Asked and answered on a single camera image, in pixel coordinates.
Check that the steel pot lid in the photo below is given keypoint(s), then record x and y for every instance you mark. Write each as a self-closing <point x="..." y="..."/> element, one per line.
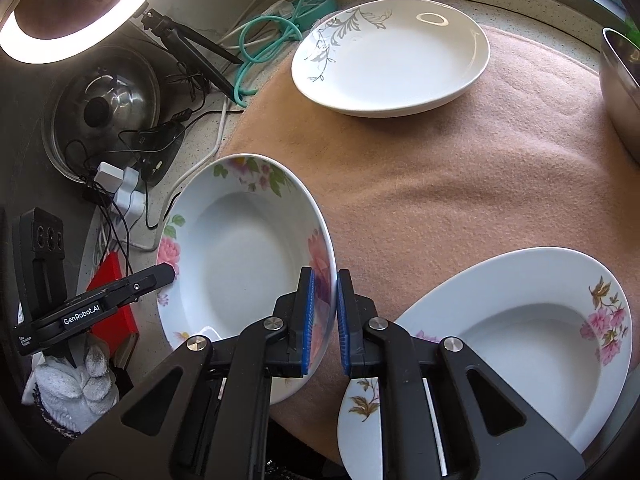
<point x="120" y="90"/>

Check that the teal power strip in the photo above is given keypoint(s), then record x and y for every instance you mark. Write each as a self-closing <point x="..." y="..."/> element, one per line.
<point x="327" y="7"/>

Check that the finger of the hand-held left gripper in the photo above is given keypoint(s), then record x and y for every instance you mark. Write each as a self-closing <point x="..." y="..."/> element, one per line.
<point x="145" y="282"/>

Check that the black charger box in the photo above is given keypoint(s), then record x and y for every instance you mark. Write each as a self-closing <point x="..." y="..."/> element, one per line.
<point x="157" y="155"/>

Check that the round pink floral plate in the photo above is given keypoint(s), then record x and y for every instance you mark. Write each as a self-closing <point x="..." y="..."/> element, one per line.
<point x="240" y="260"/>

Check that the oval pink floral plate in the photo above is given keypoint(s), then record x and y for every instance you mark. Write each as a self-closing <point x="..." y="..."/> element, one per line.
<point x="525" y="350"/>

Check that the person's left hand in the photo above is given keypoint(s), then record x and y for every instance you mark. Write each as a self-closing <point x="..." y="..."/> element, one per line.
<point x="85" y="385"/>

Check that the black tripod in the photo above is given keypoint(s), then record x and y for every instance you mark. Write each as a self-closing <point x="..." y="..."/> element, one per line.
<point x="200" y="45"/>

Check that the stainless steel bowl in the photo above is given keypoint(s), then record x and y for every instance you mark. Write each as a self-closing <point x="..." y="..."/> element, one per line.
<point x="622" y="90"/>

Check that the red box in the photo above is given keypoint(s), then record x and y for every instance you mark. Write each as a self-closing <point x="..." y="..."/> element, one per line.
<point x="112" y="300"/>

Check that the white power adapter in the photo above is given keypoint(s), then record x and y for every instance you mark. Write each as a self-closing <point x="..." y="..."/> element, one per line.
<point x="129" y="195"/>

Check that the pink towel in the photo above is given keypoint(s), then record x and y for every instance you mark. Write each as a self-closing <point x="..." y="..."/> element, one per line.
<point x="425" y="170"/>

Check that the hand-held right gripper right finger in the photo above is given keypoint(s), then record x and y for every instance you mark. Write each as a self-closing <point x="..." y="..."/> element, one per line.
<point x="343" y="330"/>

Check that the white plate grey vine print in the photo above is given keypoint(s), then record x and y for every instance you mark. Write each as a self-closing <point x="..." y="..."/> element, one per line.
<point x="395" y="60"/>

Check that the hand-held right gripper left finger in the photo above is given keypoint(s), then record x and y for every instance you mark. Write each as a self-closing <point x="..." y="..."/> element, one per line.
<point x="307" y="320"/>

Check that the white charger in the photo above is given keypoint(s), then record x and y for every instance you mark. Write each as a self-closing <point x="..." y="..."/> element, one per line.
<point x="108" y="176"/>

